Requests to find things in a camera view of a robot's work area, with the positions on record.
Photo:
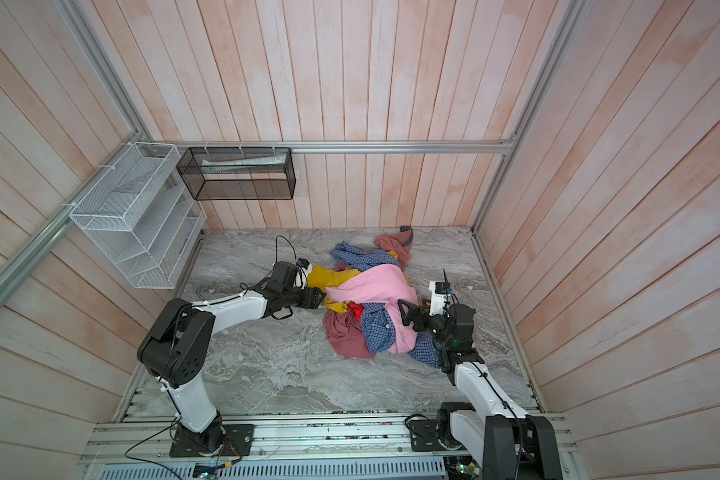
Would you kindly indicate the maroon cloth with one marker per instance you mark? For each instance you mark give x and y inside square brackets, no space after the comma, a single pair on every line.
[344,334]

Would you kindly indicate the dusty pink cloth grey collar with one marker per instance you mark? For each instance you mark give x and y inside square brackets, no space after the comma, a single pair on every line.
[398,245]

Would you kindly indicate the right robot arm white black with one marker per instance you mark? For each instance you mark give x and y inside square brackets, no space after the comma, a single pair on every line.
[502,438]

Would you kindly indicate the white wire mesh shelf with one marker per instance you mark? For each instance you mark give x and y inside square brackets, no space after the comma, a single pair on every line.
[145,226]

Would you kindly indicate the red cloth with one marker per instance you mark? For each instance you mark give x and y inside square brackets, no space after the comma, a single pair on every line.
[356,309]

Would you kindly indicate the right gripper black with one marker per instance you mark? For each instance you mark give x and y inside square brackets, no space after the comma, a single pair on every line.
[415,310]

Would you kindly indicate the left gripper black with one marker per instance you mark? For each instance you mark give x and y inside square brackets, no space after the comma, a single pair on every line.
[311,298]

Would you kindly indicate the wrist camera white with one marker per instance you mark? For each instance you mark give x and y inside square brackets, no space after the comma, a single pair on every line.
[304,267]
[441,293]

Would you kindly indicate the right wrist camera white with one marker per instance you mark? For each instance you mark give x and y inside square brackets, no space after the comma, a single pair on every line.
[441,293]

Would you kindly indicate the aluminium mounting rail base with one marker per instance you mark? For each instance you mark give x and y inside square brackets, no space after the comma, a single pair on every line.
[301,446]

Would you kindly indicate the black wire mesh basket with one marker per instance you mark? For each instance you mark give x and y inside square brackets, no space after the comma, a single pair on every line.
[238,173]

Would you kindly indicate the blue checkered shirt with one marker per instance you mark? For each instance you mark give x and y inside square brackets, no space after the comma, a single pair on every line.
[375,324]

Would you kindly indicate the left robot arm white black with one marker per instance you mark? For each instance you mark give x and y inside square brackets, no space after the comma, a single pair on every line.
[175,348]

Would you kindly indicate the aluminium frame bar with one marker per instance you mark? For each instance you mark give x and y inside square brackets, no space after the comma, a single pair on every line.
[356,147]

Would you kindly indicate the yellow cloth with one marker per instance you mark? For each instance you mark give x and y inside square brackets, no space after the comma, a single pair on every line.
[323,278]

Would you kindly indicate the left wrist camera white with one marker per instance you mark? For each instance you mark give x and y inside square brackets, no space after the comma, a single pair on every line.
[304,267]

